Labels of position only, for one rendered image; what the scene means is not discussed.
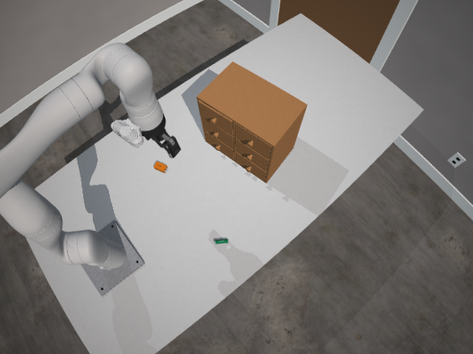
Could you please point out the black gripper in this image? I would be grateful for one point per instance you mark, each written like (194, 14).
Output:
(158, 134)

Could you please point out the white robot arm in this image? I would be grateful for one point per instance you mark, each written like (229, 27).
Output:
(26, 210)

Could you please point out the brown wooden drawer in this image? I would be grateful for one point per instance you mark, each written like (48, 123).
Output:
(250, 166)
(225, 149)
(253, 141)
(216, 117)
(252, 155)
(218, 133)

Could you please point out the orange 9v battery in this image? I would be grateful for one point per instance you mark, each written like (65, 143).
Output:
(161, 167)

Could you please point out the brown wooden chest of drawers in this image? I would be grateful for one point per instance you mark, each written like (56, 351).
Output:
(260, 107)

